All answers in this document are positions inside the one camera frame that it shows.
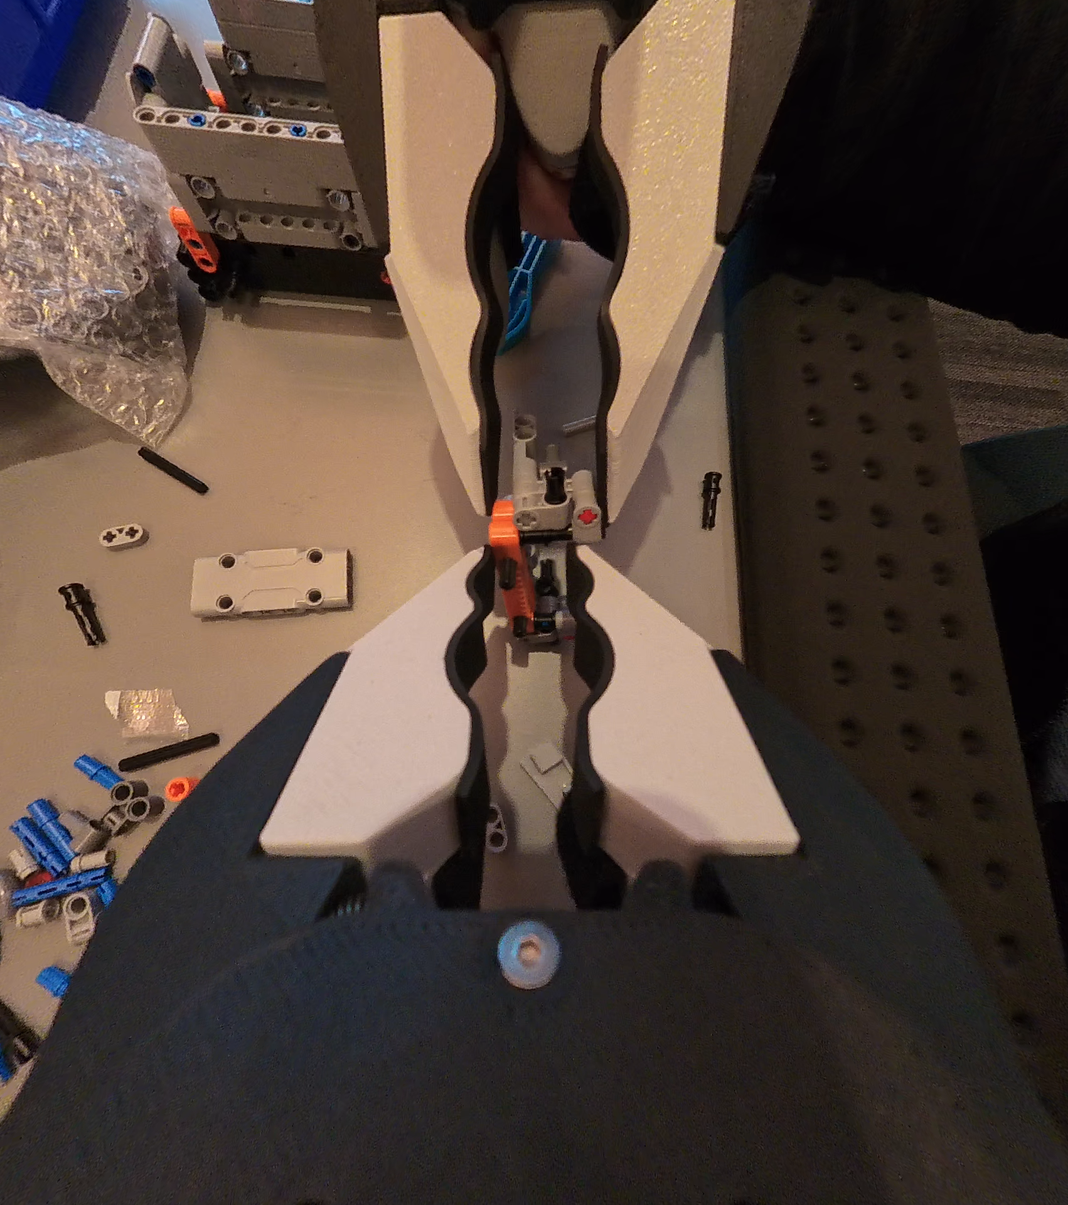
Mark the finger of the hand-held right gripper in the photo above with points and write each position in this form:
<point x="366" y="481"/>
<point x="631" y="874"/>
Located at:
<point x="431" y="187"/>
<point x="676" y="187"/>

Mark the grey two-hole brick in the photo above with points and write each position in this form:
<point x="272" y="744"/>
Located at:
<point x="125" y="537"/>

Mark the black brick axle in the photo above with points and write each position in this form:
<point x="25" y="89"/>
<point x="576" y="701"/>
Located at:
<point x="173" y="470"/>
<point x="167" y="753"/>

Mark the person's right hand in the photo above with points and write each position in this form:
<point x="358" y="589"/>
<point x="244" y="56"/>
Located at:
<point x="552" y="207"/>

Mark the orange grey toy brick assembly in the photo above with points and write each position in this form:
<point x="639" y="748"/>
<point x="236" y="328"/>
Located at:
<point x="535" y="518"/>

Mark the grey desk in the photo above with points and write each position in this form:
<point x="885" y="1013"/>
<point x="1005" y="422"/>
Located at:
<point x="308" y="425"/>

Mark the clear plastic scrap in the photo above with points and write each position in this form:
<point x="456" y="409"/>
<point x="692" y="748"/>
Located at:
<point x="147" y="712"/>

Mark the grey flat motor brick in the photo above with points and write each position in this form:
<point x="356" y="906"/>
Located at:
<point x="271" y="585"/>

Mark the grey motorised brick model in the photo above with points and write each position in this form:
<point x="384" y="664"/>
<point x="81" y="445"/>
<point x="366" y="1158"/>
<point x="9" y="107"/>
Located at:
<point x="244" y="161"/>

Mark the teal blade brick piece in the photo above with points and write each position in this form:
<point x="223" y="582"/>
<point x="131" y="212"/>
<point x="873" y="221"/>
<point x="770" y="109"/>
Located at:
<point x="523" y="291"/>

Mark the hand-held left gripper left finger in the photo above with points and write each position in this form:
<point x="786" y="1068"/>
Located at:
<point x="366" y="753"/>

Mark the pile of loose brick parts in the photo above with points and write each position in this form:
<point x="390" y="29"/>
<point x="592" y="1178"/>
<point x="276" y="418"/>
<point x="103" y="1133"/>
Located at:
<point x="54" y="846"/>

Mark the bubble wrap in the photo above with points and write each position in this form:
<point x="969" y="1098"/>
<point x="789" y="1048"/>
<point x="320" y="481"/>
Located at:
<point x="37" y="216"/>

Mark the person's right forearm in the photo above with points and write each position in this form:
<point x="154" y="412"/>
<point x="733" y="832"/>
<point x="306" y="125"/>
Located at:
<point x="920" y="141"/>

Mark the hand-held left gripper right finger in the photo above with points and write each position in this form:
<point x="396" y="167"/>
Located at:
<point x="685" y="753"/>

